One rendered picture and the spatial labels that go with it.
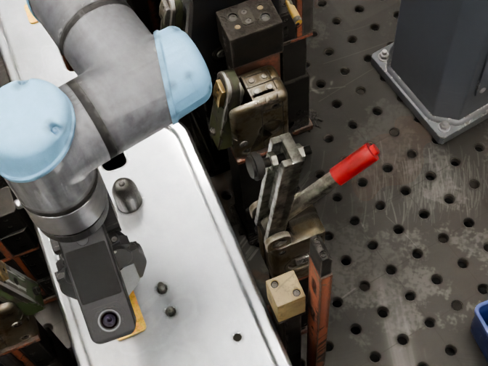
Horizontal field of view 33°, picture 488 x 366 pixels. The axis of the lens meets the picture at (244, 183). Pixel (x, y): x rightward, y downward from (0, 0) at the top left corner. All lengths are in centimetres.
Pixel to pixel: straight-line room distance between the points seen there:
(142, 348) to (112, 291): 17
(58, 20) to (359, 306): 72
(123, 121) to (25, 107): 8
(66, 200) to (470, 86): 79
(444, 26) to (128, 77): 66
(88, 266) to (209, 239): 24
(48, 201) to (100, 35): 15
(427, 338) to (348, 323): 12
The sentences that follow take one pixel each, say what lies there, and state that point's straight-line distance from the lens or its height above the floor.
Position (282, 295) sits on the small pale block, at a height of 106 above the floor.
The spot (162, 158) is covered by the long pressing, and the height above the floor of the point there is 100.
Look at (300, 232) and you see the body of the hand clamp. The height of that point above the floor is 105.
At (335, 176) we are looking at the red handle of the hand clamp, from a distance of 90.
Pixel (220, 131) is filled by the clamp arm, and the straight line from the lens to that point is 105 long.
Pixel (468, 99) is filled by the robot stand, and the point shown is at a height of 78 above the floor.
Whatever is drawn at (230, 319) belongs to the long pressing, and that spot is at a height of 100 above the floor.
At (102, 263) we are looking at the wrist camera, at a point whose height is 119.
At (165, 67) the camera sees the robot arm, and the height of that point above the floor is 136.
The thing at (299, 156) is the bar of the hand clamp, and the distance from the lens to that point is 81.
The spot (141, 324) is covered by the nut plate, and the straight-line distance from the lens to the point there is 97.
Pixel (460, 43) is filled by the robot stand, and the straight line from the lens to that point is 126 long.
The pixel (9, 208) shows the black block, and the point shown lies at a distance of 110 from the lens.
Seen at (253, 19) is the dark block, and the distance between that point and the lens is 102.
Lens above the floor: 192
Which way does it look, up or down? 62 degrees down
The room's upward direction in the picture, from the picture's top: 7 degrees counter-clockwise
